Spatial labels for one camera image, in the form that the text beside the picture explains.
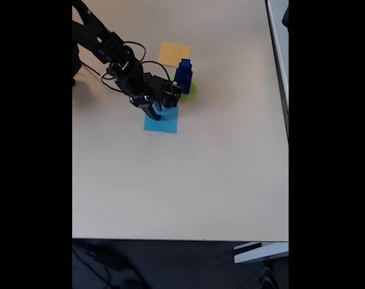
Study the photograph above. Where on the green paper square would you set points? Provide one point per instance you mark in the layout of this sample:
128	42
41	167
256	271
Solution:
193	90

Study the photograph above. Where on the large blue cube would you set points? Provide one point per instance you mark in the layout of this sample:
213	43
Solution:
186	87

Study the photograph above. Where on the medium blue cube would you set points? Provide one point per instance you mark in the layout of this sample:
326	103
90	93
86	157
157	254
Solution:
185	75

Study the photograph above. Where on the white neighbouring table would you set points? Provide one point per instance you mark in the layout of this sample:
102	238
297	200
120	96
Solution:
280	54

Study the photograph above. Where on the orange paper square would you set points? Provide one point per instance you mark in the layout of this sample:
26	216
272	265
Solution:
173	54

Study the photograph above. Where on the light blue paper square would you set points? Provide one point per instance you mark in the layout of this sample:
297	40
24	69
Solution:
168	125

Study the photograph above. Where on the white table foot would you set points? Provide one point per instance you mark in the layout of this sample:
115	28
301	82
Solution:
260	253

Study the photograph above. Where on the small blue cube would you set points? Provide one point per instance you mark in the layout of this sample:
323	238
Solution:
185	64

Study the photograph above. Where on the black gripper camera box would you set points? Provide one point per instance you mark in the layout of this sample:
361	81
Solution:
167	91

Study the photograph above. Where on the dark blue object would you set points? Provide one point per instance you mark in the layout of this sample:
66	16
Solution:
286	16

